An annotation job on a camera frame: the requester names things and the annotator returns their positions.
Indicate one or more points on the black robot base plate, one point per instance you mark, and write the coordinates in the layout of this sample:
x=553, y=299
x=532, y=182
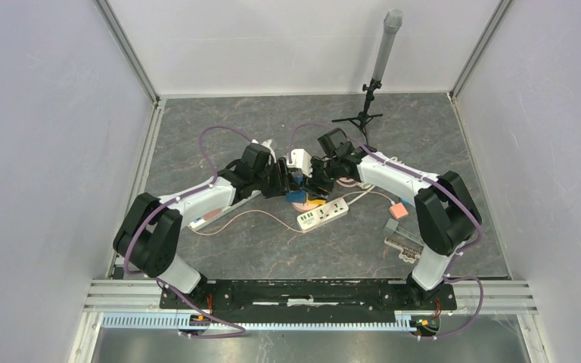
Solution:
x=367, y=300

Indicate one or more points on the beige perforated bracket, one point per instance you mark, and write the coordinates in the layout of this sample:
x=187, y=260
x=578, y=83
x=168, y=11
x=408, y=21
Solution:
x=409, y=252

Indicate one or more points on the yellow cube socket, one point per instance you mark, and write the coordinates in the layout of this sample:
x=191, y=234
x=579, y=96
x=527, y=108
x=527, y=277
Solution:
x=316, y=201

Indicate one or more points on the white slotted cable duct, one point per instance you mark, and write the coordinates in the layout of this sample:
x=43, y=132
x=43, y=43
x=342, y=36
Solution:
x=185, y=321

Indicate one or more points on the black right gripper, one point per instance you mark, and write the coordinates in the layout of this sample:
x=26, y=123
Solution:
x=327, y=187

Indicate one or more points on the dark blue cube socket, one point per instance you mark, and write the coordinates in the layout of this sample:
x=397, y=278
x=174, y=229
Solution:
x=299, y=197

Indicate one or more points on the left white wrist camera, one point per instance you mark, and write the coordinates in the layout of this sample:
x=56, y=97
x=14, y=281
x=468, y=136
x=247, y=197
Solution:
x=270, y=144

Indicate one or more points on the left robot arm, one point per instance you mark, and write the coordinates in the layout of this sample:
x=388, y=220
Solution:
x=148, y=237

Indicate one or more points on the white power strip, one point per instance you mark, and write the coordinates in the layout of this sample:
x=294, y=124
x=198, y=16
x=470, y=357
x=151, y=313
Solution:
x=323, y=214

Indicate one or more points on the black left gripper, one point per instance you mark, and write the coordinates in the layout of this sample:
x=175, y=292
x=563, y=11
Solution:
x=282, y=185

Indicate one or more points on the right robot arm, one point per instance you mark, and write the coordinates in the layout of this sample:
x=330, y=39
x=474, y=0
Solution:
x=446, y=212

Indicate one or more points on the grey microphone on tripod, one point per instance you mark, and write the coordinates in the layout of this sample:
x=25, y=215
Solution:
x=392, y=23

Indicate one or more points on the grey metal bracket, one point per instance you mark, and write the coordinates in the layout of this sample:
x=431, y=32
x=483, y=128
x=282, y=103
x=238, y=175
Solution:
x=392, y=229

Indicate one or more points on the white dock with green inset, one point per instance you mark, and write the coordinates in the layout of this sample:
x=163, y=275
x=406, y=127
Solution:
x=203, y=221

